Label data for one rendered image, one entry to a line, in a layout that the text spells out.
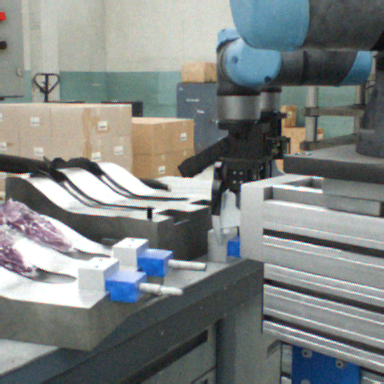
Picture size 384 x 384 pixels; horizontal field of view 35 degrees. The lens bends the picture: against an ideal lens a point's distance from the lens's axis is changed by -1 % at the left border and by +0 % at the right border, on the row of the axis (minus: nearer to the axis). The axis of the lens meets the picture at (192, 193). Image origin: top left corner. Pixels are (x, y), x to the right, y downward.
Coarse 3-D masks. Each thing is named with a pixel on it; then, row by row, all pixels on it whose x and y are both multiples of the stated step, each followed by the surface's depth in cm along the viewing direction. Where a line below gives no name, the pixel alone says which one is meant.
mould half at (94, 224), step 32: (32, 192) 115; (64, 192) 116; (96, 192) 121; (160, 192) 129; (64, 224) 111; (96, 224) 106; (128, 224) 102; (160, 224) 99; (192, 224) 107; (192, 256) 108
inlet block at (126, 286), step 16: (80, 272) 77; (96, 272) 76; (112, 272) 78; (128, 272) 79; (80, 288) 77; (96, 288) 76; (112, 288) 76; (128, 288) 75; (144, 288) 76; (160, 288) 76; (176, 288) 76
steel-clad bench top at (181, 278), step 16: (176, 192) 176; (192, 192) 176; (208, 192) 176; (176, 272) 101; (192, 272) 101; (208, 272) 101; (144, 304) 87; (0, 352) 71; (16, 352) 71; (32, 352) 71; (48, 352) 72; (0, 368) 67; (16, 368) 68
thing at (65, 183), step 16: (48, 160) 126; (64, 160) 130; (80, 160) 132; (48, 176) 119; (64, 176) 121; (96, 176) 127; (80, 192) 119; (128, 192) 126; (112, 208) 111; (128, 208) 112; (144, 208) 111
